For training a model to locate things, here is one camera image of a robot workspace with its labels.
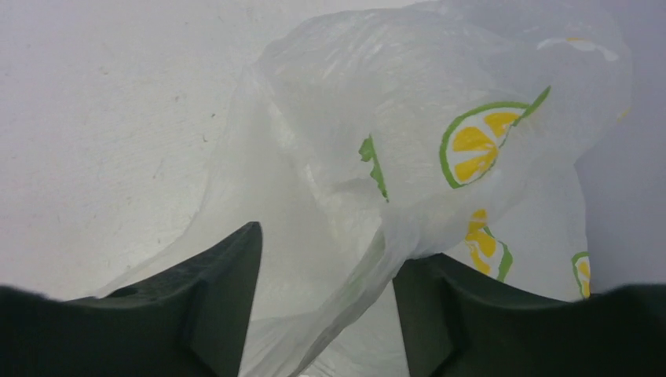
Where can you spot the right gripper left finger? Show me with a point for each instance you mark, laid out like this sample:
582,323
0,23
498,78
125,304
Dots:
188,320

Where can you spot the clear plastic bag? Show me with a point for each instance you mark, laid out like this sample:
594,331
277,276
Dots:
363,139

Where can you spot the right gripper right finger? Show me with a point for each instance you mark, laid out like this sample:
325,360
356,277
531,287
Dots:
456,321

